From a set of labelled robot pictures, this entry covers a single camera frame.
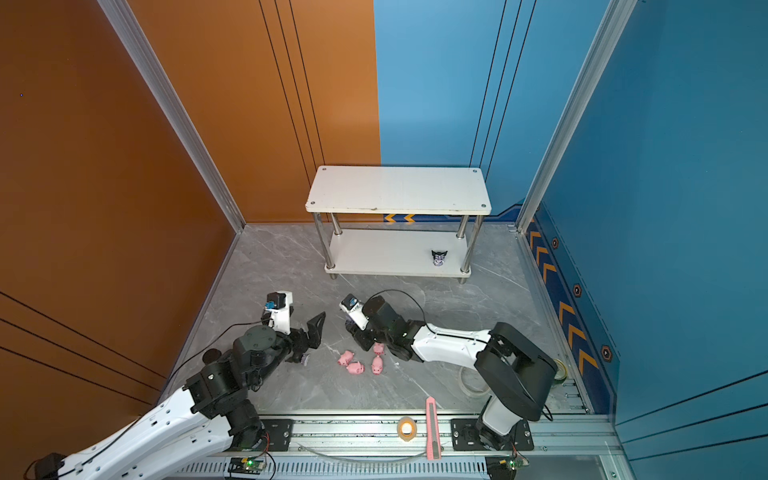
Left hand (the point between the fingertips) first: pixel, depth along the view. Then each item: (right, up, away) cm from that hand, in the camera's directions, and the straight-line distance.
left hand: (311, 310), depth 73 cm
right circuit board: (+47, -37, -3) cm, 60 cm away
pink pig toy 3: (+16, -13, +11) cm, 23 cm away
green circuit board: (-15, -37, -3) cm, 40 cm away
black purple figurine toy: (+35, +12, +23) cm, 44 cm away
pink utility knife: (+30, -30, 0) cm, 43 cm away
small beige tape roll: (+24, -31, -1) cm, 39 cm away
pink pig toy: (+7, -16, +11) cm, 21 cm away
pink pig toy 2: (+10, -18, +9) cm, 23 cm away
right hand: (+8, -6, +11) cm, 15 cm away
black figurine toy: (-5, -16, +11) cm, 20 cm away
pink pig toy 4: (+16, -17, +10) cm, 25 cm away
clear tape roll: (+42, -22, +8) cm, 48 cm away
